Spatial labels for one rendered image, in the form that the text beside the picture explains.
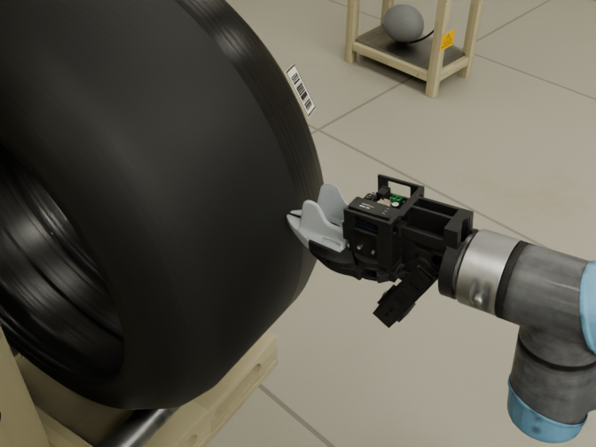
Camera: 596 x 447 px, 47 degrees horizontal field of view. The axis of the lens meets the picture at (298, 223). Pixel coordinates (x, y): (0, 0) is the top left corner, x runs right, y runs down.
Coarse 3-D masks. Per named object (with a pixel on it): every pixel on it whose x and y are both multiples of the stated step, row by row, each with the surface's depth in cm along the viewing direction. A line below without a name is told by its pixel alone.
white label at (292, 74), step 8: (288, 72) 78; (296, 72) 80; (288, 80) 78; (296, 80) 79; (296, 88) 79; (304, 88) 81; (296, 96) 78; (304, 96) 80; (304, 104) 79; (312, 104) 82; (304, 112) 79; (312, 112) 81
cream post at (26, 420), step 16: (0, 336) 75; (0, 352) 76; (0, 368) 77; (16, 368) 79; (0, 384) 78; (16, 384) 80; (0, 400) 79; (16, 400) 81; (0, 416) 80; (16, 416) 82; (32, 416) 84; (0, 432) 80; (16, 432) 83; (32, 432) 85
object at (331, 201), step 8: (328, 184) 73; (320, 192) 74; (328, 192) 73; (336, 192) 73; (320, 200) 75; (328, 200) 74; (336, 200) 73; (344, 200) 73; (328, 208) 74; (336, 208) 74; (328, 216) 75; (336, 216) 74; (336, 224) 74
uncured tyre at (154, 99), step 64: (0, 0) 64; (64, 0) 66; (128, 0) 69; (192, 0) 72; (0, 64) 62; (64, 64) 62; (128, 64) 64; (192, 64) 68; (256, 64) 74; (0, 128) 64; (64, 128) 62; (128, 128) 62; (192, 128) 66; (256, 128) 72; (0, 192) 110; (64, 192) 64; (128, 192) 63; (192, 192) 65; (256, 192) 72; (0, 256) 108; (64, 256) 114; (128, 256) 65; (192, 256) 66; (256, 256) 73; (0, 320) 98; (64, 320) 108; (128, 320) 71; (192, 320) 70; (256, 320) 79; (64, 384) 96; (128, 384) 81; (192, 384) 79
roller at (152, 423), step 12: (132, 420) 94; (144, 420) 94; (156, 420) 95; (120, 432) 93; (132, 432) 93; (144, 432) 94; (156, 432) 96; (108, 444) 91; (120, 444) 92; (132, 444) 92; (144, 444) 94
